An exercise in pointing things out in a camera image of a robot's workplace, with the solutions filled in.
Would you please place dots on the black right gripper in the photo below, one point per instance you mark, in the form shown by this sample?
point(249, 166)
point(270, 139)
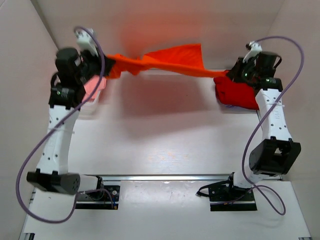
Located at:
point(234, 74)

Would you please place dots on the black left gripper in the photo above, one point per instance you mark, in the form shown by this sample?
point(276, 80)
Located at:
point(109, 63)

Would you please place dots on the orange t shirt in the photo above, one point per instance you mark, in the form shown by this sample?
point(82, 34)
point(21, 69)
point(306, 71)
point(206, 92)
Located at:
point(183, 59)

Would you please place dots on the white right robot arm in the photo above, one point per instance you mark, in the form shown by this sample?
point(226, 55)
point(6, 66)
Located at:
point(277, 152)

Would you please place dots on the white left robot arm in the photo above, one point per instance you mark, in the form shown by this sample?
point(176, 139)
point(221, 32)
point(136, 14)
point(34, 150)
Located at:
point(67, 93)

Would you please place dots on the pink t shirt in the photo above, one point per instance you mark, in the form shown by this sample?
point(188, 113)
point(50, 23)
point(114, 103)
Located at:
point(90, 86)

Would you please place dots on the red folded t shirt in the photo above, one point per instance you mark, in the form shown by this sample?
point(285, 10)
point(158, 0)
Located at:
point(235, 94)

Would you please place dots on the white plastic basket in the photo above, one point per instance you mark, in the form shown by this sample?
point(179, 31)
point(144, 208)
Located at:
point(90, 107)

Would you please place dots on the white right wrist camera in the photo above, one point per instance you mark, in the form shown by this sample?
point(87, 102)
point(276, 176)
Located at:
point(253, 48)

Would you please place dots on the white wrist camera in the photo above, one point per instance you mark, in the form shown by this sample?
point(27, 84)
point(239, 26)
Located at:
point(253, 48)
point(85, 42)

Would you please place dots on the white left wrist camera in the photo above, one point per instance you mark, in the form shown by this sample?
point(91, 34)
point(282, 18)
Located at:
point(85, 42)

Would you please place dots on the aluminium table rail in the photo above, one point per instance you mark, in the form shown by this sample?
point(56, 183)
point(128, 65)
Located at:
point(167, 177)

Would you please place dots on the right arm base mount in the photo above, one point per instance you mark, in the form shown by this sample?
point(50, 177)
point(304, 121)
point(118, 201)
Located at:
point(224, 196)

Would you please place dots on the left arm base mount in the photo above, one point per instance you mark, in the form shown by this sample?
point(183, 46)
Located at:
point(101, 200)

